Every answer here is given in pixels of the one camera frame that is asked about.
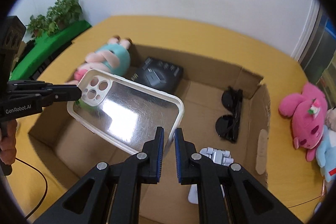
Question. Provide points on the large potted green plant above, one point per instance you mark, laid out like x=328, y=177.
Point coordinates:
x=62, y=14

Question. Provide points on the green table cloth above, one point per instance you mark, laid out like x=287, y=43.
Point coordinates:
x=45, y=50

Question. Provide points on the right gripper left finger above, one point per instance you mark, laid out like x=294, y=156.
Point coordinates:
x=110, y=193

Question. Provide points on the pink bear plush toy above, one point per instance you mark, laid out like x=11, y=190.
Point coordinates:
x=307, y=111

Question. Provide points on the small black box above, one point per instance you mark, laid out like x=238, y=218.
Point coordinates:
x=158, y=74

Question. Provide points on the person's hand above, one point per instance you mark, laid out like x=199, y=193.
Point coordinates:
x=8, y=143

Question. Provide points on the white clear phone case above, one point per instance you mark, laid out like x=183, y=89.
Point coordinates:
x=125, y=113

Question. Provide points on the blue elephant plush toy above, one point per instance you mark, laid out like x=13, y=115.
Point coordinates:
x=325, y=154

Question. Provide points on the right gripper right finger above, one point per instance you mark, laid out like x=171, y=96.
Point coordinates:
x=226, y=194

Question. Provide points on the pig plush toy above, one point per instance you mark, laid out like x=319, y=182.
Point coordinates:
x=113, y=58

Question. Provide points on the small potted green plant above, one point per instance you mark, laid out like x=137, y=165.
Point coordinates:
x=37, y=25

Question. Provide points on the beige bunny plush toy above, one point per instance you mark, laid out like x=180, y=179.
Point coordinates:
x=330, y=119

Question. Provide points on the black sunglasses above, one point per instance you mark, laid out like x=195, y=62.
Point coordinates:
x=227, y=126

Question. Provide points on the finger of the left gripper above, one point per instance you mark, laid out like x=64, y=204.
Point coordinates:
x=60, y=93

